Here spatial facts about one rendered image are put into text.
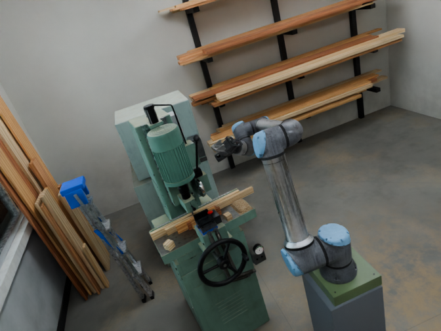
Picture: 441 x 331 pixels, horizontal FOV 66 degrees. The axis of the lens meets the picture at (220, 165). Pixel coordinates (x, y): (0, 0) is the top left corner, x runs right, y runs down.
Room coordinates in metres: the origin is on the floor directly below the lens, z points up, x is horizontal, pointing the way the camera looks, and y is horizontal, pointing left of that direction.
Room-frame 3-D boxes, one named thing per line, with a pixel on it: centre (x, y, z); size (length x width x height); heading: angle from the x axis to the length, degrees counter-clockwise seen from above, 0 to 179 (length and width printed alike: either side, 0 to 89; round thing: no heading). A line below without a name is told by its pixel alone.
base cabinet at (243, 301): (1.85, 0.28, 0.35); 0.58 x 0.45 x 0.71; 18
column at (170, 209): (2.01, 0.33, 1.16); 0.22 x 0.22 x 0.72; 18
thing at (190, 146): (1.99, 0.16, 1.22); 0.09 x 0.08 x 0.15; 18
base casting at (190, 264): (1.86, 0.28, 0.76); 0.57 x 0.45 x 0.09; 18
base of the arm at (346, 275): (1.32, -0.44, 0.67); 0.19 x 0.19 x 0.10
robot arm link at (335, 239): (1.32, -0.43, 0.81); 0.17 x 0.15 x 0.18; 97
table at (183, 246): (1.65, 0.18, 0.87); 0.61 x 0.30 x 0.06; 108
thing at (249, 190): (1.77, 0.13, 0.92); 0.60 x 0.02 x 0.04; 108
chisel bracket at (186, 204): (1.76, 0.25, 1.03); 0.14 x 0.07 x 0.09; 18
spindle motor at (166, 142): (1.74, 0.24, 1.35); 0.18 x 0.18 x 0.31
